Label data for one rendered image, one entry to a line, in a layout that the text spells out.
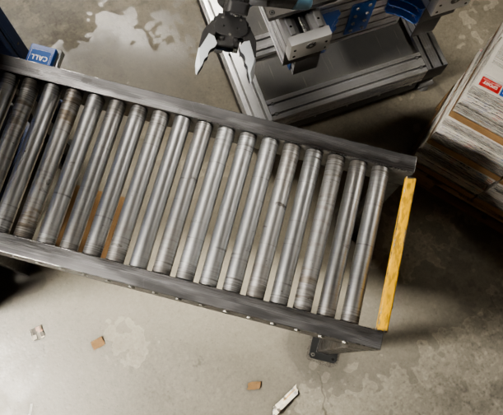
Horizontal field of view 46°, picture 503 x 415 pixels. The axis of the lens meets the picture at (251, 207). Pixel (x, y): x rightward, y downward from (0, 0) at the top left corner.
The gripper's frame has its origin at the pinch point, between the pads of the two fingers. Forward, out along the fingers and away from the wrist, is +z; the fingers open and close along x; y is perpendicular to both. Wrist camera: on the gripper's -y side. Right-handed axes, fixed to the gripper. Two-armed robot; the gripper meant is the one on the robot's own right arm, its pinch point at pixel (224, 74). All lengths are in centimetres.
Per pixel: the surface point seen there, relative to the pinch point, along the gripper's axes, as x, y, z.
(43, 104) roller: 47, 50, -7
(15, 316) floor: 61, 133, 49
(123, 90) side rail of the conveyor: 25, 48, -14
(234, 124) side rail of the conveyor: -7.3, 43.0, -7.2
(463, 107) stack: -78, 44, -26
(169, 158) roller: 9.5, 45.3, 5.0
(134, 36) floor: 34, 130, -77
